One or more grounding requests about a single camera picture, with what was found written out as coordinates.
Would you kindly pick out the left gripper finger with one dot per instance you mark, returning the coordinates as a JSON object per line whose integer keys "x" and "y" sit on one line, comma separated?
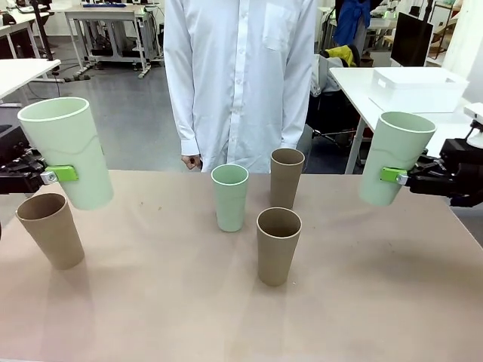
{"x": 64, "y": 173}
{"x": 30, "y": 158}

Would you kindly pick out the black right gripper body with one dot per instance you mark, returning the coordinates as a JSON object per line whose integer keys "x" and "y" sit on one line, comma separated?
{"x": 466, "y": 177}

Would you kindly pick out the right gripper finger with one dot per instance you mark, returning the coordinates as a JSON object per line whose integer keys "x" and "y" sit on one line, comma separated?
{"x": 392, "y": 175}
{"x": 430, "y": 164}

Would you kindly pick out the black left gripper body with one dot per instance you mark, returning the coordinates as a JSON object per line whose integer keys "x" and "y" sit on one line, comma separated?
{"x": 9, "y": 173}

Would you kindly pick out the pale green plastic cup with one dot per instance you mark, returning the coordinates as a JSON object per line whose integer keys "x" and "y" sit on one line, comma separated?
{"x": 230, "y": 207}
{"x": 392, "y": 151}
{"x": 75, "y": 132}

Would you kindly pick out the tan plastic cup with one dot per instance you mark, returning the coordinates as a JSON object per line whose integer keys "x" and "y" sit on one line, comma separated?
{"x": 287, "y": 184}
{"x": 53, "y": 234}
{"x": 277, "y": 256}

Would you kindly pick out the white plastic basket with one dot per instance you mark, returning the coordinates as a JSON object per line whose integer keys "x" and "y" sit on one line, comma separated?
{"x": 415, "y": 90}

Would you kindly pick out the person's left forearm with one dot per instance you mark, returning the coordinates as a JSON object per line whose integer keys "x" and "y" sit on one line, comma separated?
{"x": 298, "y": 120}

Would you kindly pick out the person's right forearm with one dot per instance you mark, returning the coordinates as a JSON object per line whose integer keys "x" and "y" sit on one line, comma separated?
{"x": 186, "y": 128}

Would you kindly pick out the person's right hand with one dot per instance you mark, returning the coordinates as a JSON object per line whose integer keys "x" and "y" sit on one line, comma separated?
{"x": 190, "y": 162}

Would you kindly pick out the white table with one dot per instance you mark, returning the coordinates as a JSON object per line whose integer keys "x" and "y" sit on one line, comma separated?
{"x": 354, "y": 81}
{"x": 22, "y": 73}

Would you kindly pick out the black chair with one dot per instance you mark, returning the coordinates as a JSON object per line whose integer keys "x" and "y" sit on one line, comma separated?
{"x": 328, "y": 113}

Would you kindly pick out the black stand pole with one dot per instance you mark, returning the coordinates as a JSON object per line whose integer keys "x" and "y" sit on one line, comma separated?
{"x": 42, "y": 34}

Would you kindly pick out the black computer monitor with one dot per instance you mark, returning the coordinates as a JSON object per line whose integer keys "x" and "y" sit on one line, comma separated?
{"x": 411, "y": 37}

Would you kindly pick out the blue jacket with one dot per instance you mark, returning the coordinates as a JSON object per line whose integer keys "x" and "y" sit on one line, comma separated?
{"x": 351, "y": 22}

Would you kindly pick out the grey metal desk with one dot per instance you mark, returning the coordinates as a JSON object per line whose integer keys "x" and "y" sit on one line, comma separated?
{"x": 102, "y": 13}

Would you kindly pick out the person in white coat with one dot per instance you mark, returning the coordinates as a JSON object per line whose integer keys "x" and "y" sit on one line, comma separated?
{"x": 241, "y": 75}

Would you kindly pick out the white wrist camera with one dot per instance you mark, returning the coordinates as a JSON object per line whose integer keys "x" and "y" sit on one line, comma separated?
{"x": 475, "y": 113}

